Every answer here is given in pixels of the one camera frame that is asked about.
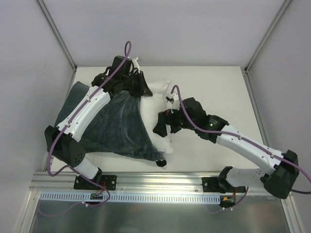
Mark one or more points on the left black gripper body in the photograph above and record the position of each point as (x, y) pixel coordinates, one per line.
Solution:
(140, 84)

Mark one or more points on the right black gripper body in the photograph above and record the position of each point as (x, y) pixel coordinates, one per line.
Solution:
(168, 120)

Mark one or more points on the white pillow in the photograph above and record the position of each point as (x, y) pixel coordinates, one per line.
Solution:
(149, 109)

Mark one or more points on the zebra and grey pillowcase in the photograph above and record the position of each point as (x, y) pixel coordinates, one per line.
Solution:
(118, 128)

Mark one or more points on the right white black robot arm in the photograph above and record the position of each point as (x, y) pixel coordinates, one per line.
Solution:
(274, 173)

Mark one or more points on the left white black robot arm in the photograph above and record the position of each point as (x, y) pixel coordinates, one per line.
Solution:
(63, 140)

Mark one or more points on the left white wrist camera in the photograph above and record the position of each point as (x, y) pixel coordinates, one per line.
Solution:
(135, 67)

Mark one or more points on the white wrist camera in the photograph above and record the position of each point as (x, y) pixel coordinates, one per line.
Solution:
(135, 67)
(173, 100)

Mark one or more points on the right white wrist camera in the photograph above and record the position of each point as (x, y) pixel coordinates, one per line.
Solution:
(173, 100)

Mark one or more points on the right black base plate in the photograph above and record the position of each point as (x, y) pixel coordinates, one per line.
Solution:
(210, 184)

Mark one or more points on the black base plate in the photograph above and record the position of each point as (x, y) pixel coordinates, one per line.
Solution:
(210, 184)
(107, 181)

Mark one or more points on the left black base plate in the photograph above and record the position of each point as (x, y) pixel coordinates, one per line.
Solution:
(107, 181)

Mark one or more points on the left aluminium frame post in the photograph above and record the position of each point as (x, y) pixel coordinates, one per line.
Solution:
(56, 33)

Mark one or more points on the aluminium frame post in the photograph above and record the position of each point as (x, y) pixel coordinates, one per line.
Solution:
(268, 33)
(56, 33)

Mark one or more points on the aluminium mounting rail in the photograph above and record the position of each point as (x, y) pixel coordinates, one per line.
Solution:
(130, 182)

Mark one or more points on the white slotted cable duct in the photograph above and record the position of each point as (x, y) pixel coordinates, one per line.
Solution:
(131, 197)

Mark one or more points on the right aluminium frame post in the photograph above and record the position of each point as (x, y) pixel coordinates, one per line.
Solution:
(268, 33)

